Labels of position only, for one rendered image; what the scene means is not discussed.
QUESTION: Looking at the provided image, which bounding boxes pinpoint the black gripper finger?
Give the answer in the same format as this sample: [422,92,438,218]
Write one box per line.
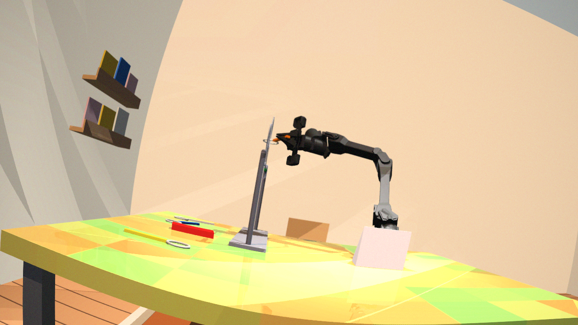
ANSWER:
[276,135,296,150]
[276,129,298,138]

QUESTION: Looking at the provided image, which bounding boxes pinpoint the yellow handle with white loop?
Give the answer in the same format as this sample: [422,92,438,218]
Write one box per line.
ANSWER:
[124,228,191,249]

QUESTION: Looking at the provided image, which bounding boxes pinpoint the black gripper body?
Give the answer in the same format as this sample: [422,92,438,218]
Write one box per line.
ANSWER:
[286,116,317,166]

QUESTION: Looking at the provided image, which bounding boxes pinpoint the red rectangular block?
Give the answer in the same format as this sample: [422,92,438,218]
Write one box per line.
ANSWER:
[172,222,214,239]

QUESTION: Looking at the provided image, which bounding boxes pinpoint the orange bar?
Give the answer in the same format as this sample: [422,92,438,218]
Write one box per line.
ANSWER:
[263,135,290,144]

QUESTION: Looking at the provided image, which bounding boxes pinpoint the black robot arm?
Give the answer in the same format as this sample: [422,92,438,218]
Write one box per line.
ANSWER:
[305,128,399,231]

